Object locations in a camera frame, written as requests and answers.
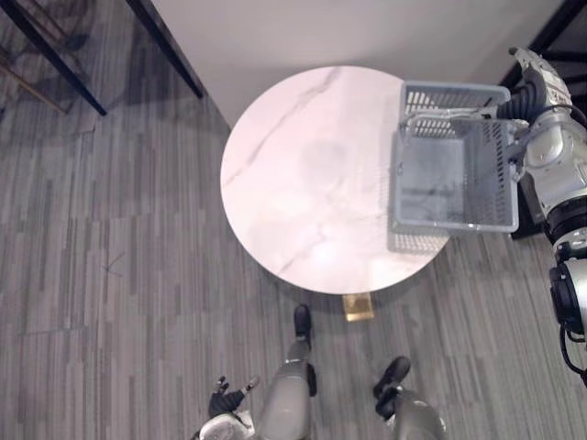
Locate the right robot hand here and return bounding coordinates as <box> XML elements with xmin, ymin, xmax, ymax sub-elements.
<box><xmin>496</xmin><ymin>46</ymin><xmax>573</xmax><ymax>162</ymax></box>

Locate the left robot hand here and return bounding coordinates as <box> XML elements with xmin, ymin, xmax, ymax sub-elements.
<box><xmin>208</xmin><ymin>375</ymin><xmax>260</xmax><ymax>419</ymax></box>

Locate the grey plastic perforated basket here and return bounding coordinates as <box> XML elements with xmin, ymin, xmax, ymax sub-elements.
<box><xmin>387</xmin><ymin>80</ymin><xmax>521</xmax><ymax>235</ymax></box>

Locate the left silver robot leg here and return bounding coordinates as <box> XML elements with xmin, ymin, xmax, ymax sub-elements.
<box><xmin>253</xmin><ymin>303</ymin><xmax>319</xmax><ymax>440</ymax></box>

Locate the silver robot leg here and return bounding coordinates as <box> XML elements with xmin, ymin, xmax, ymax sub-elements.
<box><xmin>253</xmin><ymin>303</ymin><xmax>319</xmax><ymax>440</ymax></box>
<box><xmin>372</xmin><ymin>356</ymin><xmax>449</xmax><ymax>440</ymax></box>

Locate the gold metal table base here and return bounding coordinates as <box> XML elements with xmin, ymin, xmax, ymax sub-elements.
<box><xmin>341</xmin><ymin>292</ymin><xmax>376</xmax><ymax>324</ymax></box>

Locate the right silver robot leg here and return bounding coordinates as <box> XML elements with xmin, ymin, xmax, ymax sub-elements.
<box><xmin>372</xmin><ymin>356</ymin><xmax>449</xmax><ymax>440</ymax></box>

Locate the black baseboard strip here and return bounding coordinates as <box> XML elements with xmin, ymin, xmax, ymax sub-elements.
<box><xmin>124</xmin><ymin>0</ymin><xmax>205</xmax><ymax>100</ymax></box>

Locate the black metal shelf frame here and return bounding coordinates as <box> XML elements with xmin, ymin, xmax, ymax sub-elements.
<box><xmin>498</xmin><ymin>0</ymin><xmax>587</xmax><ymax>89</ymax></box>

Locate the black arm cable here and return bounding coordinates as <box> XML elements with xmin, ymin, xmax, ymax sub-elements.
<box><xmin>555</xmin><ymin>323</ymin><xmax>587</xmax><ymax>382</ymax></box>

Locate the black metal frame table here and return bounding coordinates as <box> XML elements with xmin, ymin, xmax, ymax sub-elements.
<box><xmin>0</xmin><ymin>0</ymin><xmax>109</xmax><ymax>117</ymax></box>

